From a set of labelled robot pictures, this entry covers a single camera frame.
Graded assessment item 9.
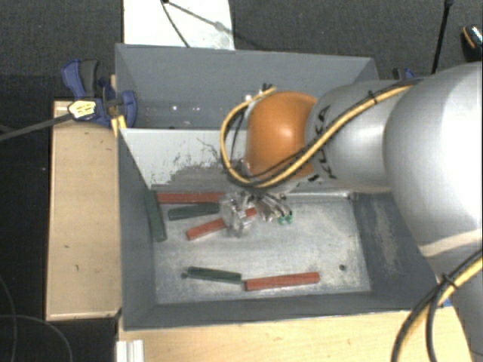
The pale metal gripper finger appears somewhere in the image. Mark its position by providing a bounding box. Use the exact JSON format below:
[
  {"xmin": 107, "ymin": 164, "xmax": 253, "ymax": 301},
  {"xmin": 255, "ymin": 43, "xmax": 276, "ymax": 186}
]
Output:
[
  {"xmin": 220, "ymin": 196, "xmax": 248, "ymax": 220},
  {"xmin": 225, "ymin": 216, "xmax": 254, "ymax": 238}
]

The red-brown flat block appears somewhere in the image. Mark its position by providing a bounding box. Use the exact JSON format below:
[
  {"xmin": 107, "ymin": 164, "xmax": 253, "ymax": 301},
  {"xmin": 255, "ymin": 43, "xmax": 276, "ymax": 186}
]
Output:
[
  {"xmin": 155, "ymin": 191, "xmax": 224, "ymax": 204},
  {"xmin": 185, "ymin": 207, "xmax": 258, "ymax": 242},
  {"xmin": 242, "ymin": 271, "xmax": 321, "ymax": 293}
]

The grey metal bin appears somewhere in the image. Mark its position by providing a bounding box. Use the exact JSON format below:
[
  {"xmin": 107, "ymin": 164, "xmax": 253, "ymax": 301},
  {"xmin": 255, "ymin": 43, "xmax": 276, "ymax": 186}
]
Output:
[{"xmin": 114, "ymin": 42, "xmax": 443, "ymax": 331}]

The dark green flat block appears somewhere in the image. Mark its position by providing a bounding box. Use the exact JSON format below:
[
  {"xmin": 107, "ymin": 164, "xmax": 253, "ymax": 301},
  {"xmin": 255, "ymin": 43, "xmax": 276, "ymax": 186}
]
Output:
[
  {"xmin": 180, "ymin": 265, "xmax": 243, "ymax": 284},
  {"xmin": 144, "ymin": 189, "xmax": 168, "ymax": 243},
  {"xmin": 167, "ymin": 201, "xmax": 221, "ymax": 222}
]

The pale wood flat board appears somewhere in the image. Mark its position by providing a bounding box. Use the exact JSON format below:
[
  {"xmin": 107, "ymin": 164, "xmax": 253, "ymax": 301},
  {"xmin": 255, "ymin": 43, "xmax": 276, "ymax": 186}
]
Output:
[{"xmin": 45, "ymin": 100, "xmax": 123, "ymax": 322}]

